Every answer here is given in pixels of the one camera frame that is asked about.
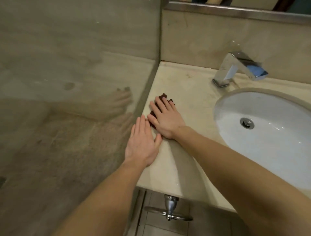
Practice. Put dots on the white oval sink basin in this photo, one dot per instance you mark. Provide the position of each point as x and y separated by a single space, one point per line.
272 136

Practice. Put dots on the person's left little finger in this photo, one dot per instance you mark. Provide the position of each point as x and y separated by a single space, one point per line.
133 134

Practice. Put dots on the dark red cleaning cloth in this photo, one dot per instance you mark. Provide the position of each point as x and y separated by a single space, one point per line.
163 96

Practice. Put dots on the person's right little finger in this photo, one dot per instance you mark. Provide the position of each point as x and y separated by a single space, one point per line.
174 107

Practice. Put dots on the person's right thumb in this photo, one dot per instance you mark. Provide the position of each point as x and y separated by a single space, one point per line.
152 119

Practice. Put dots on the chrome sink drain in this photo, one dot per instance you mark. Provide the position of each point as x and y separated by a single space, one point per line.
247 122

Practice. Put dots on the person's left hand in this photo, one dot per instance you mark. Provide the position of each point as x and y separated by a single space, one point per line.
141 148

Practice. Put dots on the person's right hand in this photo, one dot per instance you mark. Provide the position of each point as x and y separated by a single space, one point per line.
167 121

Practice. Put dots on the person's left middle finger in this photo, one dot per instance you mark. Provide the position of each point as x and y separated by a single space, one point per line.
142 125

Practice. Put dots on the person's left thumb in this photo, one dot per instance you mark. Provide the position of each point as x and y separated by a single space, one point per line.
158 141

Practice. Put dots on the person's right middle finger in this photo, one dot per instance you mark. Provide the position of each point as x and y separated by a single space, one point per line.
160 104

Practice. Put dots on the person's right forearm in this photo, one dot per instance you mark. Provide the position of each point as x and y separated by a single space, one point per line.
243 170

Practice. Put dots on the person's left forearm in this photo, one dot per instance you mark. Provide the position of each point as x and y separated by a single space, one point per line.
104 204

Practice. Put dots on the metal framed mirror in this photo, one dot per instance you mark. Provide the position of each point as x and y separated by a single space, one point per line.
230 11

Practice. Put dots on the chrome square faucet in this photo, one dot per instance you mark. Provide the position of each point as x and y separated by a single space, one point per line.
229 69

